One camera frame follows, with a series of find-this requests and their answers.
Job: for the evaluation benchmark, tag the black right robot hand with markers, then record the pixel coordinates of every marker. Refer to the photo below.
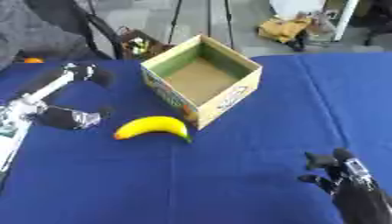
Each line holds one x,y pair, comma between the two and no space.
360,201

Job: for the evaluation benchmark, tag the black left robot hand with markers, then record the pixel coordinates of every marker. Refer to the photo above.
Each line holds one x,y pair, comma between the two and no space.
61,118

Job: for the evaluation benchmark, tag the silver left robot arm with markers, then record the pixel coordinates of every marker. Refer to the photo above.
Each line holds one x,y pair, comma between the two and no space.
10,131

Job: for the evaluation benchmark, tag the tan cardboard box green inside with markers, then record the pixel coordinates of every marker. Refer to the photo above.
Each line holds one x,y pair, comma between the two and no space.
204,80

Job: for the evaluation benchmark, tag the small orange object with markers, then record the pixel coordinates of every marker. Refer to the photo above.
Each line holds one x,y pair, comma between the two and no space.
33,60

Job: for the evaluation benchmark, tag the yellow toy banana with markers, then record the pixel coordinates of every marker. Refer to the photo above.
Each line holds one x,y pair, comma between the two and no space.
150,125

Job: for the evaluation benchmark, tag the black chair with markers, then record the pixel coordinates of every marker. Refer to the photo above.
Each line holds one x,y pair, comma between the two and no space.
99,29

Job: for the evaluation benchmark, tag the brown bag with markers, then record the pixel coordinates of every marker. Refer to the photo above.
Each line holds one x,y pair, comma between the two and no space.
140,45

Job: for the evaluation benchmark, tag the black tripod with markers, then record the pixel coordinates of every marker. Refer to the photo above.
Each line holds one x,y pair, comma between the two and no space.
175,20

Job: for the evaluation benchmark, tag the dark chair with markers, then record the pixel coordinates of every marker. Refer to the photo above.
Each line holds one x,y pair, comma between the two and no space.
378,20

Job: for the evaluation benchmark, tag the white board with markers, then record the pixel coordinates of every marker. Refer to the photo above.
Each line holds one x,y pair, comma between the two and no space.
345,19

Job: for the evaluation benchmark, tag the tan bag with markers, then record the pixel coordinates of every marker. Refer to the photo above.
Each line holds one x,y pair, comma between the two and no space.
283,29

